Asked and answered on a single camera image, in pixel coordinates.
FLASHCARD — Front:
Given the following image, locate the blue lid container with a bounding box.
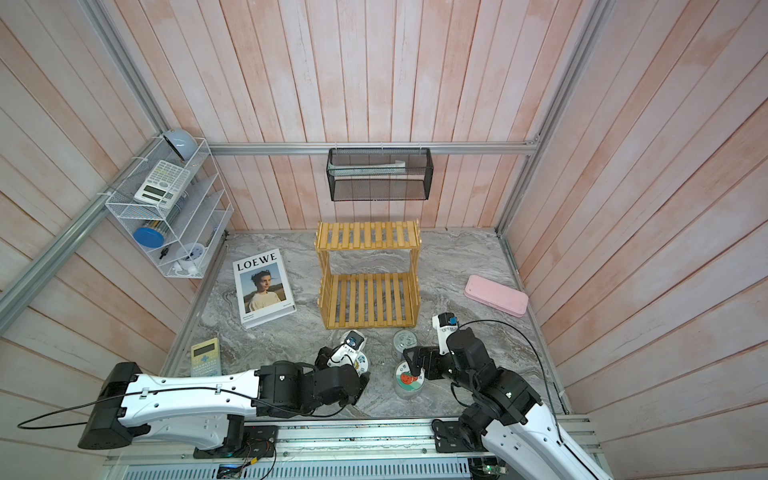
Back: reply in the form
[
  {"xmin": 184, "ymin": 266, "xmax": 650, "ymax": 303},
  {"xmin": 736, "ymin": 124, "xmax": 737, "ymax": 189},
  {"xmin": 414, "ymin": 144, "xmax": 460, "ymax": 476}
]
[{"xmin": 133, "ymin": 226, "xmax": 165, "ymax": 249}]

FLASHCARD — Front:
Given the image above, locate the white wire wall rack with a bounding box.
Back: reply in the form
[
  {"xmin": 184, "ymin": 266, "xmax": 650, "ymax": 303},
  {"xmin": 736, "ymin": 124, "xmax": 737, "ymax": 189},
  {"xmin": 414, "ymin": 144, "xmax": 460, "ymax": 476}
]
[{"xmin": 106, "ymin": 137, "xmax": 234, "ymax": 279}]

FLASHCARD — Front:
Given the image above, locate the white calculator on rack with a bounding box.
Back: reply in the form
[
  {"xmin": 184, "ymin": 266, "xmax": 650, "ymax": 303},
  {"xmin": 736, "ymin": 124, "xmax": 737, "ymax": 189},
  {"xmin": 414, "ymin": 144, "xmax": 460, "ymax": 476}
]
[{"xmin": 134, "ymin": 160, "xmax": 191, "ymax": 209}]

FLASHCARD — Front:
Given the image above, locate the pink flat case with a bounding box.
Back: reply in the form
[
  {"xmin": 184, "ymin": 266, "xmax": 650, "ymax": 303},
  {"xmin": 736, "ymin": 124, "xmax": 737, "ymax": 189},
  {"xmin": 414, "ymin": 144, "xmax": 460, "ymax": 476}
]
[{"xmin": 464, "ymin": 275, "xmax": 529, "ymax": 318}]

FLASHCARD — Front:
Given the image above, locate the Loewe magazine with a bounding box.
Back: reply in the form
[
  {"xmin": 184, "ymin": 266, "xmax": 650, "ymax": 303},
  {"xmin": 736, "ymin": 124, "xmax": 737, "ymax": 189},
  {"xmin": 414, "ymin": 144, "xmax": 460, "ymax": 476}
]
[{"xmin": 232, "ymin": 249, "xmax": 296, "ymax": 329}]

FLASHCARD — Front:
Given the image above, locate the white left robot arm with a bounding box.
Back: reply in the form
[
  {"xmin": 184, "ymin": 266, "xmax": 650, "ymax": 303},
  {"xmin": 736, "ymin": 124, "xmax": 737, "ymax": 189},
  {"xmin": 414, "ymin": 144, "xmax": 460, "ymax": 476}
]
[{"xmin": 78, "ymin": 361, "xmax": 370, "ymax": 450}]

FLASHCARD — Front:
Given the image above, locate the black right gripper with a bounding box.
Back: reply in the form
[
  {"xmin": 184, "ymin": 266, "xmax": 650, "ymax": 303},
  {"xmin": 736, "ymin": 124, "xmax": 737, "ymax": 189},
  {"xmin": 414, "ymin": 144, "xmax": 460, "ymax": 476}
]
[{"xmin": 403, "ymin": 344, "xmax": 479, "ymax": 394}]

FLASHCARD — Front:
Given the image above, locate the black wire mesh basket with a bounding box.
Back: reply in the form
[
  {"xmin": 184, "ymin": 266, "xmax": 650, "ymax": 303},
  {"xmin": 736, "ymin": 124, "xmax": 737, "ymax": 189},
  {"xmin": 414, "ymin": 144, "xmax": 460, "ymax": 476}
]
[{"xmin": 326, "ymin": 147, "xmax": 434, "ymax": 202}]

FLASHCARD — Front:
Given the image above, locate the sunflower label seed jar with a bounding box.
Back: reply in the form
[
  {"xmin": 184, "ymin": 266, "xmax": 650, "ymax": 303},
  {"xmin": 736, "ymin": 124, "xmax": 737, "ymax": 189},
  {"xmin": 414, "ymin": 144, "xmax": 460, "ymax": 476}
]
[{"xmin": 353, "ymin": 352, "xmax": 369, "ymax": 376}]

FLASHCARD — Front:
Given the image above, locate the box in black basket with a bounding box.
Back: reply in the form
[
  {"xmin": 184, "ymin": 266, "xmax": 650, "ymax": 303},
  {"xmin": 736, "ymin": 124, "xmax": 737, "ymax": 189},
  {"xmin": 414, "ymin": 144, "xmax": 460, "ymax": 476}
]
[{"xmin": 327, "ymin": 161, "xmax": 407, "ymax": 177}]

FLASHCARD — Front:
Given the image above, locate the purple label tin can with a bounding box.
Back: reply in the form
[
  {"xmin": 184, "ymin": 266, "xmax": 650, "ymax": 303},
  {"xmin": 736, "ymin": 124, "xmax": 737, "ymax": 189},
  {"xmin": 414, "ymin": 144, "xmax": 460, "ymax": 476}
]
[{"xmin": 392, "ymin": 329, "xmax": 418, "ymax": 362}]

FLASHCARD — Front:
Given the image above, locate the strawberry label seed jar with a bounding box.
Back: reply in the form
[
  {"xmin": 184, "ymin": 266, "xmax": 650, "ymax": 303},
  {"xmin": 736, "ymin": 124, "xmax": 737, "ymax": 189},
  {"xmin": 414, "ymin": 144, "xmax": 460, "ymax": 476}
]
[{"xmin": 393, "ymin": 361, "xmax": 425, "ymax": 399}]

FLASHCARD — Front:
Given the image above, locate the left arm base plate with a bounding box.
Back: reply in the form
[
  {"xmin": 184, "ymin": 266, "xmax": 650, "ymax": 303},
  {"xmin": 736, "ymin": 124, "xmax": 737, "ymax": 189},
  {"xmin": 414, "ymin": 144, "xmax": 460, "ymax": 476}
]
[{"xmin": 193, "ymin": 421, "xmax": 278, "ymax": 459}]

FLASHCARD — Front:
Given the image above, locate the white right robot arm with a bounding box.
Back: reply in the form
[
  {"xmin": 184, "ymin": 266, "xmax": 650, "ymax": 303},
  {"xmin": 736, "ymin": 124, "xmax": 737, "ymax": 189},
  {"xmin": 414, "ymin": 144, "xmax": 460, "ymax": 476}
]
[{"xmin": 403, "ymin": 327, "xmax": 611, "ymax": 479}]

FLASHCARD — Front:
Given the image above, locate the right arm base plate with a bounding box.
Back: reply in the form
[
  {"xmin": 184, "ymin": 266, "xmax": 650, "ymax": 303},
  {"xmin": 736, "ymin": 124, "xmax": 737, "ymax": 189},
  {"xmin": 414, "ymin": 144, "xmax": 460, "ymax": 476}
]
[{"xmin": 431, "ymin": 419, "xmax": 484, "ymax": 453}]

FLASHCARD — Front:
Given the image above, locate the green yellow calculator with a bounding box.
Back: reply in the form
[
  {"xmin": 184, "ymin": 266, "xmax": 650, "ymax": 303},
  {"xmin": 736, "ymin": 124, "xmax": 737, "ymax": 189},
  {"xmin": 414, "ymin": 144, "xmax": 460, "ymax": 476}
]
[{"xmin": 190, "ymin": 338, "xmax": 222, "ymax": 377}]

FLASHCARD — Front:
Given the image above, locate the wooden two-tier shelf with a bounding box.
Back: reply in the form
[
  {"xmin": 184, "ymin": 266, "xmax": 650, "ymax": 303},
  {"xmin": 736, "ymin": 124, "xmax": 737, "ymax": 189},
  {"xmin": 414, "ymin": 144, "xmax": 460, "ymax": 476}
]
[{"xmin": 314, "ymin": 220, "xmax": 422, "ymax": 330}]

